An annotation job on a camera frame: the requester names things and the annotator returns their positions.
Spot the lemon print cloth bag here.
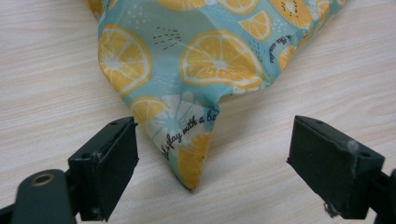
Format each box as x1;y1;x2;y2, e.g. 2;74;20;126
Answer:
84;0;348;191

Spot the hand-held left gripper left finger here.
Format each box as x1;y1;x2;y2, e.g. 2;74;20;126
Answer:
67;116;140;222

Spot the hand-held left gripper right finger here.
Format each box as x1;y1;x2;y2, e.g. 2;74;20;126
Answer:
286;115;386;220

